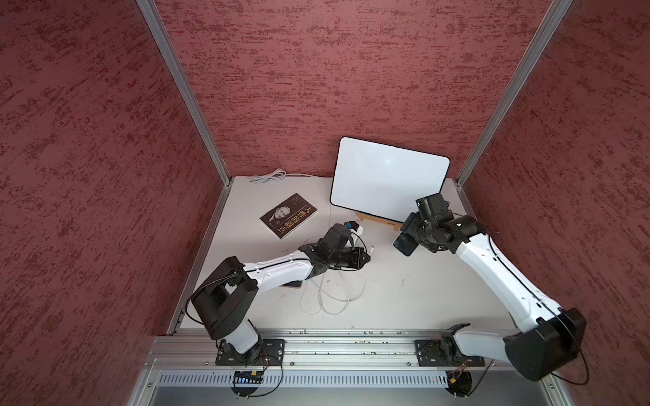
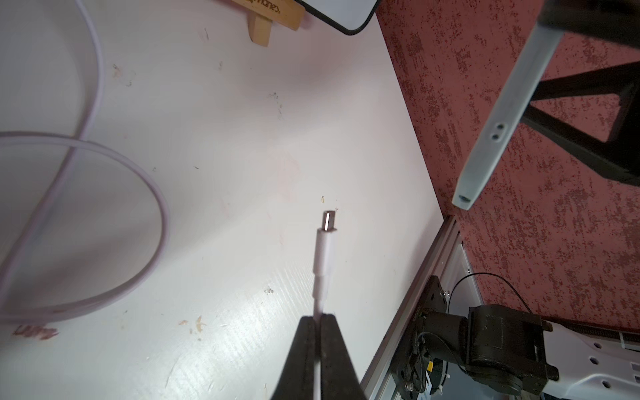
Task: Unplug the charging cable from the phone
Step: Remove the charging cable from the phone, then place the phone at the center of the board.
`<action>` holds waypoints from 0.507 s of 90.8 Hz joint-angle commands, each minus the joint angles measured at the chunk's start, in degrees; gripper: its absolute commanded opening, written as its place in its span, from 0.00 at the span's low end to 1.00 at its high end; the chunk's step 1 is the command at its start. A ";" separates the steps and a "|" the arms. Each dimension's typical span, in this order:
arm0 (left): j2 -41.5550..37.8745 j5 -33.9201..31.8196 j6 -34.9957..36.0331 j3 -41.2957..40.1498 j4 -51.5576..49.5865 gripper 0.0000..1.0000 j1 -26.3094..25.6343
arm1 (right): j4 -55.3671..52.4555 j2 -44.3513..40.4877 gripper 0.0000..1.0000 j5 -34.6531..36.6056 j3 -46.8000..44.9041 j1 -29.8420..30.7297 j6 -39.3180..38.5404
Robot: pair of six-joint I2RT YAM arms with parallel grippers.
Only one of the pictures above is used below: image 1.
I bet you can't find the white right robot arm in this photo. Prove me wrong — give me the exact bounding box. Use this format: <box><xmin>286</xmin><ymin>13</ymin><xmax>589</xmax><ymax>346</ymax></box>
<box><xmin>394</xmin><ymin>212</ymin><xmax>587</xmax><ymax>382</ymax></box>

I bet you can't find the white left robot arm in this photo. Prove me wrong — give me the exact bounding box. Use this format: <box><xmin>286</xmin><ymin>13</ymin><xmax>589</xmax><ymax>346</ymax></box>
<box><xmin>187</xmin><ymin>221</ymin><xmax>371</xmax><ymax>355</ymax></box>

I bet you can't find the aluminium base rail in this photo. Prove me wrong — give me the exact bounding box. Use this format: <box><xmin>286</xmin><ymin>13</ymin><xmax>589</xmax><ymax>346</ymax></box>
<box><xmin>144</xmin><ymin>326</ymin><xmax>557</xmax><ymax>371</ymax></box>

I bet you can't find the aluminium corner post left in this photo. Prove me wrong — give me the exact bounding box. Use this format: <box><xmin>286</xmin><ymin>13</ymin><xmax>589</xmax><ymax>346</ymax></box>
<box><xmin>135</xmin><ymin>0</ymin><xmax>233</xmax><ymax>188</ymax></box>

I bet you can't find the white board black frame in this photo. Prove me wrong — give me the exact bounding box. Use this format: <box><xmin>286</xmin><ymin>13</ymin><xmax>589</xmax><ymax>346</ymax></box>
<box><xmin>330</xmin><ymin>137</ymin><xmax>451</xmax><ymax>223</ymax></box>

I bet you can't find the white power strip cord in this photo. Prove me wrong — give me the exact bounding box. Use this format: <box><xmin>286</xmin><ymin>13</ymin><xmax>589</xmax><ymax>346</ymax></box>
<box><xmin>247</xmin><ymin>168</ymin><xmax>326</xmax><ymax>184</ymax></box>

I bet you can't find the aluminium corner post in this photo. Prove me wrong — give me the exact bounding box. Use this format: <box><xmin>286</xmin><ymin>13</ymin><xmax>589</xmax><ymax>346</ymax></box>
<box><xmin>135</xmin><ymin>0</ymin><xmax>233</xmax><ymax>188</ymax></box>
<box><xmin>455</xmin><ymin>0</ymin><xmax>574</xmax><ymax>188</ymax></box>

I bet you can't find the dark paperback book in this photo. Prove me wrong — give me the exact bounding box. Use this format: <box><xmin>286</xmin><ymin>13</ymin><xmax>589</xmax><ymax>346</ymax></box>
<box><xmin>260</xmin><ymin>193</ymin><xmax>318</xmax><ymax>240</ymax></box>

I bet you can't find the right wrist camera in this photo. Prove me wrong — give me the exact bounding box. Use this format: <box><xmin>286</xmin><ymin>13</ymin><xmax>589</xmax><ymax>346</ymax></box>
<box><xmin>416</xmin><ymin>193</ymin><xmax>454</xmax><ymax>223</ymax></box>

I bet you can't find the aluminium corner post right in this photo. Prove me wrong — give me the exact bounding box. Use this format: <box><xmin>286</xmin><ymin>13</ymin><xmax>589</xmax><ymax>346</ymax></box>
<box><xmin>455</xmin><ymin>0</ymin><xmax>574</xmax><ymax>188</ymax></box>

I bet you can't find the black smartphone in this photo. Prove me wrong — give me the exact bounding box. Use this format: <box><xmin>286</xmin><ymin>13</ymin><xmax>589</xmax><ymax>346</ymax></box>
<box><xmin>284</xmin><ymin>281</ymin><xmax>302</xmax><ymax>289</ymax></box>
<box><xmin>393</xmin><ymin>233</ymin><xmax>419</xmax><ymax>257</ymax></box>

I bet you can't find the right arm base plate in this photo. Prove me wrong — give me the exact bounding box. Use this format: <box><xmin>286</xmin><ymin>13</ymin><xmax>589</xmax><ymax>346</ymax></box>
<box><xmin>415</xmin><ymin>338</ymin><xmax>486</xmax><ymax>368</ymax></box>

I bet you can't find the perforated cable tray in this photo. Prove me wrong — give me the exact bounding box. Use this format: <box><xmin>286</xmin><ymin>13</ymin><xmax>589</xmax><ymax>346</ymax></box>
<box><xmin>156</xmin><ymin>370</ymin><xmax>449</xmax><ymax>389</ymax></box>

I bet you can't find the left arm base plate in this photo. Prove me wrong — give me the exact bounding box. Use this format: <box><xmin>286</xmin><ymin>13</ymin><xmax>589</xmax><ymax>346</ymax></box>
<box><xmin>215</xmin><ymin>339</ymin><xmax>286</xmax><ymax>367</ymax></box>

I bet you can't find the wooden board stand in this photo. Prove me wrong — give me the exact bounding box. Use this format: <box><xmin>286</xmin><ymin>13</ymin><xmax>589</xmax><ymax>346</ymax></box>
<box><xmin>355</xmin><ymin>211</ymin><xmax>403</xmax><ymax>232</ymax></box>

